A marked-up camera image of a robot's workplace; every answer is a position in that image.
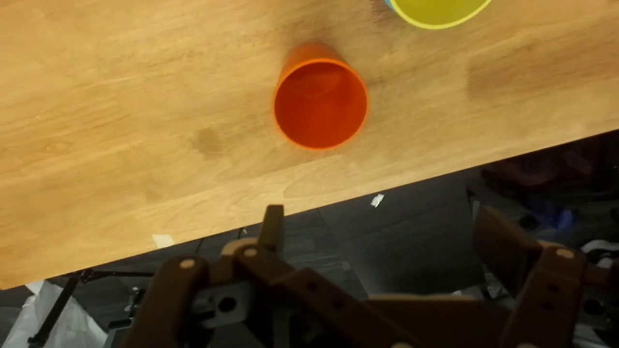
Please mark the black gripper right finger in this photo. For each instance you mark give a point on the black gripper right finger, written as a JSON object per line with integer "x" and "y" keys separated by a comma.
{"x": 549, "y": 297}

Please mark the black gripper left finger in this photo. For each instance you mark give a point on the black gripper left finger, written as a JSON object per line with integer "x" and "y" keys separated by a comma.
{"x": 303, "y": 291}

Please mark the orange plastic cup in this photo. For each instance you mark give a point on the orange plastic cup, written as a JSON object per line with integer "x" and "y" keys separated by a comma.
{"x": 320, "y": 103}

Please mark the yellow plastic cup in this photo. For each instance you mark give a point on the yellow plastic cup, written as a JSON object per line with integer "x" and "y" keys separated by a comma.
{"x": 438, "y": 10}

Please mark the blue plastic cup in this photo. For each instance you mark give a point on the blue plastic cup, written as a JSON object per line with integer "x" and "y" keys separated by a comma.
{"x": 388, "y": 3}

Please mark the white tape scrap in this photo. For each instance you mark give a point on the white tape scrap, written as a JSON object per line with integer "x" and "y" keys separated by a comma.
{"x": 378, "y": 200}

